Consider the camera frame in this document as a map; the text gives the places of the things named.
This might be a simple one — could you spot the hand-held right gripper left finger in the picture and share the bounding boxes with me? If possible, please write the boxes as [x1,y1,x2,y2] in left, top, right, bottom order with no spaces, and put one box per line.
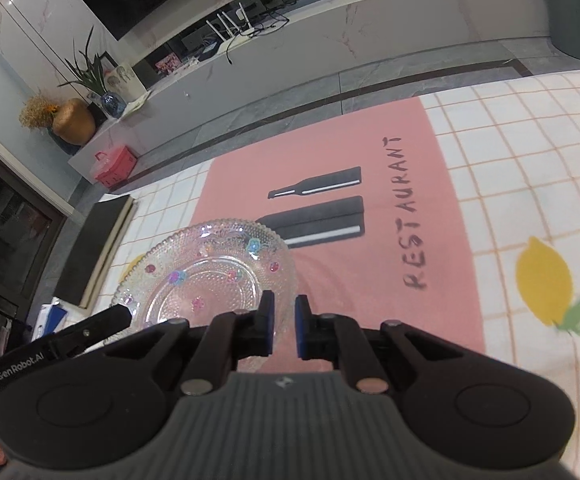
[101,290,277,395]

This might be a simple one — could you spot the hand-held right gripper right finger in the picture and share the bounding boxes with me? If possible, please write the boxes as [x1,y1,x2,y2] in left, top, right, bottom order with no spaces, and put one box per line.
[294,294,471,394]

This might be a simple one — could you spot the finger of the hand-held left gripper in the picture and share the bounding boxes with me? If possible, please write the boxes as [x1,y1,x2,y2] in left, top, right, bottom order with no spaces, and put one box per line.
[50,304,134,358]

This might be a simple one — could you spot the clear glass plate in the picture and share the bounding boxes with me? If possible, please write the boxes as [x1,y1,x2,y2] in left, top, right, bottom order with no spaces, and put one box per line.
[110,217,299,374]

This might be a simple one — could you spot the blue and white box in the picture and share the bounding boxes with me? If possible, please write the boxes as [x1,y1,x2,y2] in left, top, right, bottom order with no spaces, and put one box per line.
[30,297,94,342]

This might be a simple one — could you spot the black hardcover book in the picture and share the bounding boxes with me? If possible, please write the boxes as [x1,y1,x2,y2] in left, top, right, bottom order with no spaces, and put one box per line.
[52,194,138,308]

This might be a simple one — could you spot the dark glass door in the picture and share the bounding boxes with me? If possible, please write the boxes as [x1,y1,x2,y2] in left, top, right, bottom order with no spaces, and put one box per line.
[0,130,69,361]

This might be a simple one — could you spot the pink plastic basket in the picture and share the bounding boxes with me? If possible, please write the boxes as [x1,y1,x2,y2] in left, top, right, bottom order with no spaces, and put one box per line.
[92,145,138,186]

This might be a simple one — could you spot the pink printed placemat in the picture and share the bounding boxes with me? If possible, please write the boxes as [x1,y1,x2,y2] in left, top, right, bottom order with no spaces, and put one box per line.
[190,96,488,376]

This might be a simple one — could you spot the golden round vase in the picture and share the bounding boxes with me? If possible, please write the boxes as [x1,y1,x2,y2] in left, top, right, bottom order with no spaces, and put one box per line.
[51,98,97,146]

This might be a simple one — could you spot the blue glass vase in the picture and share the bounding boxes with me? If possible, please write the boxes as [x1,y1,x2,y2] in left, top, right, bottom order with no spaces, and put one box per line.
[100,91,127,118]

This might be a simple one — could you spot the loose papers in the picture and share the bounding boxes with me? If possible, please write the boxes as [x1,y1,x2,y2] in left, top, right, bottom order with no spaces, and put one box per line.
[120,91,153,119]

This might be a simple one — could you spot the dried yellow flowers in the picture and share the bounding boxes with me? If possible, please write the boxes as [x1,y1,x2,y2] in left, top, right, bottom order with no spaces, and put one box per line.
[18,91,63,130]

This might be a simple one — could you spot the white printed pot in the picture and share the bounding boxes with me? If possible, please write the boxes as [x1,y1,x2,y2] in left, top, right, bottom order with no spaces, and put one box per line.
[105,62,148,103]

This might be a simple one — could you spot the green leafy plant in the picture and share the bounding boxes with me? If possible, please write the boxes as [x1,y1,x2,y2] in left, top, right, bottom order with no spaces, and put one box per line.
[57,25,121,98]

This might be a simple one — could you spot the colourful magazines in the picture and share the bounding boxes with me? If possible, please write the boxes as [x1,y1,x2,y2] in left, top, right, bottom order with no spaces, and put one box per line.
[155,52,181,76]

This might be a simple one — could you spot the checked lemon print tablecloth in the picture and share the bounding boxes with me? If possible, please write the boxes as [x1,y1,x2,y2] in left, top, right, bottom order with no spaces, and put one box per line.
[35,70,580,477]

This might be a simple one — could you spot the white router with antennas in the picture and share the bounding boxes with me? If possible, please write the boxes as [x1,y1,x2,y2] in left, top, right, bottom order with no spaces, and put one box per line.
[205,2,251,41]

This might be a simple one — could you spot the white marble tv bench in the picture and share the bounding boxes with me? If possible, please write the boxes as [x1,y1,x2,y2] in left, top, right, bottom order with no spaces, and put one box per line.
[67,0,555,194]

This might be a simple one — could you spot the black cable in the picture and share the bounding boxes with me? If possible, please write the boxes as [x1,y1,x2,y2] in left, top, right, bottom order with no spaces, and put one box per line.
[225,9,291,66]

